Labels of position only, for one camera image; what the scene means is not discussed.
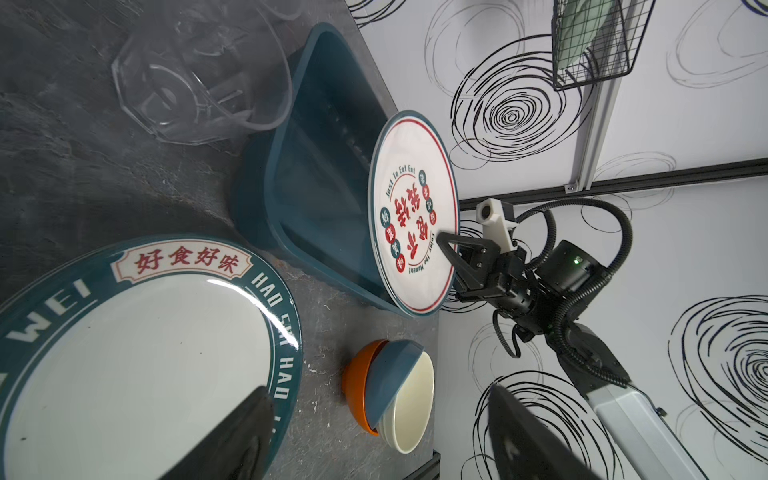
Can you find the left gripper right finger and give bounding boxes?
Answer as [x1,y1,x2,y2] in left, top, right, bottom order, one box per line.
[488,385,598,480]

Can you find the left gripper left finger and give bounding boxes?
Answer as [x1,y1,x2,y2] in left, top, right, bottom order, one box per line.
[163,386,274,479]

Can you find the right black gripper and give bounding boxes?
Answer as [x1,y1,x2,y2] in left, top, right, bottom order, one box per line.
[437,232,557,333]

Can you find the white plate red characters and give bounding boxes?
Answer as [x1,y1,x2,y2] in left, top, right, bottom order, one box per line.
[367,110,460,317]

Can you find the teal rim hao wei plate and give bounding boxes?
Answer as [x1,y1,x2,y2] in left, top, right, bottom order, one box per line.
[1,235,303,479]

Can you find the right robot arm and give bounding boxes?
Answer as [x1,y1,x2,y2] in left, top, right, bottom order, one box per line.
[437,212,705,479]

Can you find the teal plastic bin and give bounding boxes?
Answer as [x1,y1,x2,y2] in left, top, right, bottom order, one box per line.
[230,23,409,316]

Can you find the cream bowl teal outside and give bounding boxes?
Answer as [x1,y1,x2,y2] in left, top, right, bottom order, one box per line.
[365,340,435,454]

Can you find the orange bowl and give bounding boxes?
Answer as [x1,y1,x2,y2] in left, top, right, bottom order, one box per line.
[341,339,389,437]

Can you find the green item in basket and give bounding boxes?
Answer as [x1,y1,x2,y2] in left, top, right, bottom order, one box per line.
[553,0,615,70]

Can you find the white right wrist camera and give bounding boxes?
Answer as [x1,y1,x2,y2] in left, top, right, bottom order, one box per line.
[476,198,518,253]

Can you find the black wire basket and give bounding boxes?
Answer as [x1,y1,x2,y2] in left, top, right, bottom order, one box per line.
[551,0,655,90]

